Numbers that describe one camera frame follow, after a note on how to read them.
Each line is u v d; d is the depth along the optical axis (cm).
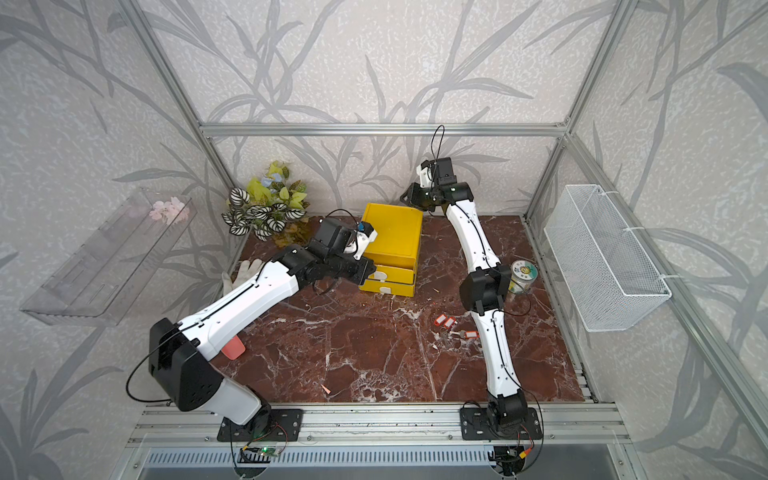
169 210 77
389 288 94
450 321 91
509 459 71
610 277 60
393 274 80
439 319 93
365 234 70
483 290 63
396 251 81
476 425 72
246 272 103
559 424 75
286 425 73
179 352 41
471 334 89
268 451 70
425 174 86
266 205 90
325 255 60
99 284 65
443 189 71
